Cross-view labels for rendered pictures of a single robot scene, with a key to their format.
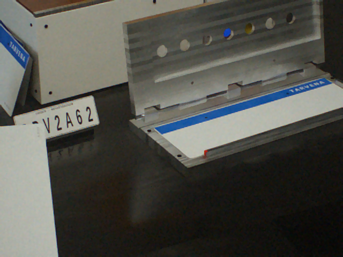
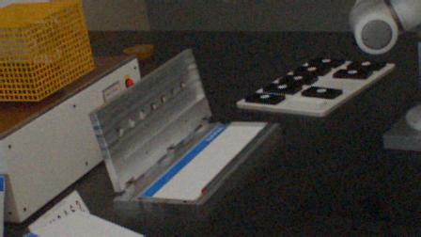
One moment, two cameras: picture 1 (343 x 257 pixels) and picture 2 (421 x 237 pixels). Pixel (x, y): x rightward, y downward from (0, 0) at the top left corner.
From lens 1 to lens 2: 0.78 m
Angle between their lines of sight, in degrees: 30
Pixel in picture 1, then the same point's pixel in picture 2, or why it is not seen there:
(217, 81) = (160, 147)
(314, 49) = (203, 106)
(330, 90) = (233, 130)
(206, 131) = (182, 182)
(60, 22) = (18, 140)
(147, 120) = (129, 194)
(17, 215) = not seen: outside the picture
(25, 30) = not seen: outside the picture
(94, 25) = (41, 137)
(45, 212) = not seen: outside the picture
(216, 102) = (163, 165)
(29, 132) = (76, 218)
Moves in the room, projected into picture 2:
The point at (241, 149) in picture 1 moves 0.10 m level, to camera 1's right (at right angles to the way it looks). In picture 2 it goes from (224, 180) to (262, 165)
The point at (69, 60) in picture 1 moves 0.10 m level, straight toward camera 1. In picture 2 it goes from (31, 174) to (55, 184)
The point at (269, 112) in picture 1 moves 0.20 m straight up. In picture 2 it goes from (210, 155) to (196, 71)
